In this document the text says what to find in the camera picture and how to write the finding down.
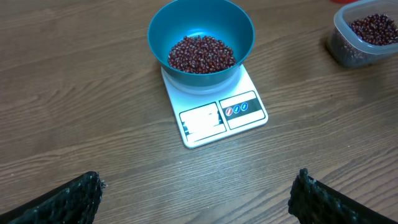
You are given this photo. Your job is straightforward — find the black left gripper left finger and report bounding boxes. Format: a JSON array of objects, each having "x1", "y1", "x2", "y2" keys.
[{"x1": 1, "y1": 171, "x2": 106, "y2": 224}]

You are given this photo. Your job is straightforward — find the white digital kitchen scale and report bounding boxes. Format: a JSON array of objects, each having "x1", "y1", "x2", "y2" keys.
[{"x1": 161, "y1": 65, "x2": 268, "y2": 149}]

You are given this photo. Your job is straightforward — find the blue plastic bowl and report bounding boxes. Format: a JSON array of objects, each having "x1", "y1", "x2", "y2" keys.
[{"x1": 147, "y1": 0, "x2": 255, "y2": 86}]

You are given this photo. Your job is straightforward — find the red adzuki beans in bowl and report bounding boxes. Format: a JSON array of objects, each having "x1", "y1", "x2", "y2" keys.
[{"x1": 168, "y1": 35, "x2": 237, "y2": 74}]

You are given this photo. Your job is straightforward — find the red adzuki beans in container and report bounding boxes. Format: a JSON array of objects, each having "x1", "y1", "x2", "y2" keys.
[{"x1": 348, "y1": 14, "x2": 397, "y2": 45}]

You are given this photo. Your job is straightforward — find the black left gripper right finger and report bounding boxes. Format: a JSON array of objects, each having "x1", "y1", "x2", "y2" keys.
[{"x1": 288, "y1": 168, "x2": 397, "y2": 224}]

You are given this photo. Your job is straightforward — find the orange scoop with blue handle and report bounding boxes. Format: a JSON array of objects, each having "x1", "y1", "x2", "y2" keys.
[{"x1": 330, "y1": 0, "x2": 358, "y2": 4}]

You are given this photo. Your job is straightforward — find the clear plastic food container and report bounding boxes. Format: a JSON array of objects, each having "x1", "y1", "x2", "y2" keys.
[{"x1": 326, "y1": 0, "x2": 397, "y2": 67}]

